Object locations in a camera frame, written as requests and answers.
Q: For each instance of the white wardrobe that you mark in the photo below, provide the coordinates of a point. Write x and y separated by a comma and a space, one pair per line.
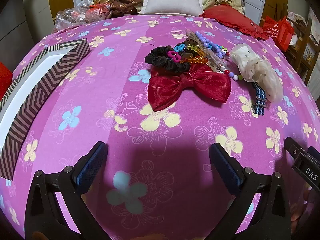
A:
37, 0

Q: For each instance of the blue hair clip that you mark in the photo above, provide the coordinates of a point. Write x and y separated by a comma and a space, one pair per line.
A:
178, 47

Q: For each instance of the red satin bow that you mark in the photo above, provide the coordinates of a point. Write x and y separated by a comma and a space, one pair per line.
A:
190, 82

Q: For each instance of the black scrunchie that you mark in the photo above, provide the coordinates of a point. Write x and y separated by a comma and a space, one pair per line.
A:
160, 61

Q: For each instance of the brown white striped box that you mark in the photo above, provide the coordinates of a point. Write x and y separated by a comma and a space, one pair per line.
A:
37, 92

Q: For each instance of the red tote bag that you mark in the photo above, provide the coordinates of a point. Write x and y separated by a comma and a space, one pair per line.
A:
5, 80

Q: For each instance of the clear plastic bag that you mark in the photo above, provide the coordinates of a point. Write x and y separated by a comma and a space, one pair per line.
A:
72, 15

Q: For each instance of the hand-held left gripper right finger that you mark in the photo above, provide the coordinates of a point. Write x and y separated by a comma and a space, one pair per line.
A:
226, 167

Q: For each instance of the red cushion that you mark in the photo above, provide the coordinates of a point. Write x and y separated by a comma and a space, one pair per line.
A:
230, 17

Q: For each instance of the red shopping bag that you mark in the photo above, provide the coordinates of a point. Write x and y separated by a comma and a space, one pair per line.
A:
275, 30

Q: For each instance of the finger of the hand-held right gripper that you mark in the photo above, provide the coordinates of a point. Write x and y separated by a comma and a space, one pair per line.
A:
292, 147
315, 153

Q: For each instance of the wooden shelf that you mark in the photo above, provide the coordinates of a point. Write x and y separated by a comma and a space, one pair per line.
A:
305, 42

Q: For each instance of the pink hair clip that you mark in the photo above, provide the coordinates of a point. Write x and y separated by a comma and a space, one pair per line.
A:
172, 54

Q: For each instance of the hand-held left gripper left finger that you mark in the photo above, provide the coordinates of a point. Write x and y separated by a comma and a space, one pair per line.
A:
92, 165

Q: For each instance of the cream dotted scrunchie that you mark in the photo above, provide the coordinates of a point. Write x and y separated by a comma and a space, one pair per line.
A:
260, 72

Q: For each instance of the pink floral bedsheet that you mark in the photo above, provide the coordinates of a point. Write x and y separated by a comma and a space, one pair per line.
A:
100, 92

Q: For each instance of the brown lace hair accessory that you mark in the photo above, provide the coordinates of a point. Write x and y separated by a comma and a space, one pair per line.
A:
192, 36

